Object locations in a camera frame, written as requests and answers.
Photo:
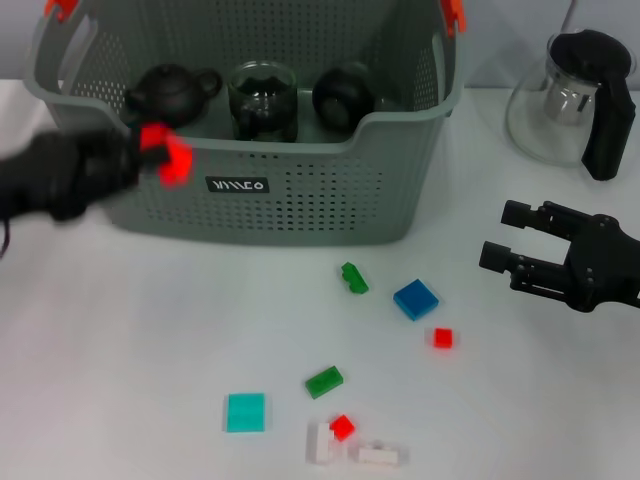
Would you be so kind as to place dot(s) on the white long brick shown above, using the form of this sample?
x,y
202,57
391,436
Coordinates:
x,y
377,456

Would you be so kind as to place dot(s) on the teal square plate brick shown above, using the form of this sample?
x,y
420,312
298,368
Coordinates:
x,y
245,412

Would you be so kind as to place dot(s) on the green stepped brick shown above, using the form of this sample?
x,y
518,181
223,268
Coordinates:
x,y
355,280

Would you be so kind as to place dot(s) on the green rectangular brick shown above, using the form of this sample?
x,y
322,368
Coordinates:
x,y
324,381

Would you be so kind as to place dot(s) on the grey perforated storage bin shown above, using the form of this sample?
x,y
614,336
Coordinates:
x,y
300,200

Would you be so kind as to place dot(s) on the small red square brick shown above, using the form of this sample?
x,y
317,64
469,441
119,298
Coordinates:
x,y
443,338
342,427

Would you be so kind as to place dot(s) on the blue square plate brick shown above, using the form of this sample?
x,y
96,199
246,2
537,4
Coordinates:
x,y
416,300

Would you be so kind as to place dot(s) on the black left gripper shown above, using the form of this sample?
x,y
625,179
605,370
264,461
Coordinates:
x,y
65,175

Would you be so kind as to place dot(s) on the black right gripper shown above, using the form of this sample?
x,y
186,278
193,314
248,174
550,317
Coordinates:
x,y
605,270

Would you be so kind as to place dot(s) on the black clay teapot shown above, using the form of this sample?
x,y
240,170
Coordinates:
x,y
170,95

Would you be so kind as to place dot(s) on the orange-red rectangular brick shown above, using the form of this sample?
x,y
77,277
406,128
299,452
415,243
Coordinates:
x,y
177,162

